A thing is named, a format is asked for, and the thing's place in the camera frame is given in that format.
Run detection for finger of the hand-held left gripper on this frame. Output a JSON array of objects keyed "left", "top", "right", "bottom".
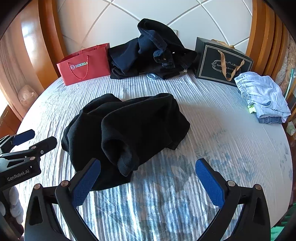
[
  {"left": 0, "top": 130, "right": 36, "bottom": 154},
  {"left": 0, "top": 136, "right": 57, "bottom": 173}
]

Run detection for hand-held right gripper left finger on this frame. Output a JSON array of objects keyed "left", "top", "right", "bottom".
[{"left": 24, "top": 158, "right": 102, "bottom": 241}]

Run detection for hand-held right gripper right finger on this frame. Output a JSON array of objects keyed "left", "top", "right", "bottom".
[{"left": 195, "top": 158, "right": 271, "bottom": 241}]

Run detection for black fleece garment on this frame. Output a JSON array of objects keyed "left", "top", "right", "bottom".
[{"left": 61, "top": 93, "right": 191, "bottom": 191}]

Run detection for pile of dark clothes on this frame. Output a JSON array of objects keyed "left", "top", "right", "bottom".
[{"left": 107, "top": 18, "right": 198, "bottom": 80}]

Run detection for person's left hand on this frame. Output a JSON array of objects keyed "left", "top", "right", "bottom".
[{"left": 0, "top": 185, "right": 24, "bottom": 218}]

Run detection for wooden nightstand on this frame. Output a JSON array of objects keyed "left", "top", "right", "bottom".
[{"left": 0, "top": 104, "right": 23, "bottom": 137}]

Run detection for striped bed sheet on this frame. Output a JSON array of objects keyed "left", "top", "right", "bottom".
[{"left": 14, "top": 70, "right": 292, "bottom": 241}]

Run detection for clear plastic bag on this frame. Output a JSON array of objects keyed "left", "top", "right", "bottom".
[{"left": 18, "top": 85, "right": 38, "bottom": 105}]

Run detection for beige curtain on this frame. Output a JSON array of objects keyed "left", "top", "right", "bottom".
[{"left": 0, "top": 35, "right": 44, "bottom": 123}]

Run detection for folded denim garment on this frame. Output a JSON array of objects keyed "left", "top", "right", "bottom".
[{"left": 256, "top": 115, "right": 287, "bottom": 125}]

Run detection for red paper bag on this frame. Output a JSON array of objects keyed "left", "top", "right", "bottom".
[{"left": 57, "top": 43, "right": 111, "bottom": 86}]

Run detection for light blue folded shorts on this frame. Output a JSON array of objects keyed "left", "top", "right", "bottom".
[{"left": 234, "top": 72, "right": 291, "bottom": 122}]

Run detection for black gift bag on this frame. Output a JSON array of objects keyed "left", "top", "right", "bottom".
[{"left": 194, "top": 37, "right": 254, "bottom": 87}]

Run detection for white padded headboard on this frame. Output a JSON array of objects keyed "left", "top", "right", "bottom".
[{"left": 56, "top": 0, "right": 253, "bottom": 61}]

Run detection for wooden headboard frame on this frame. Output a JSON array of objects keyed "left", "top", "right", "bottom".
[{"left": 38, "top": 0, "right": 289, "bottom": 80}]

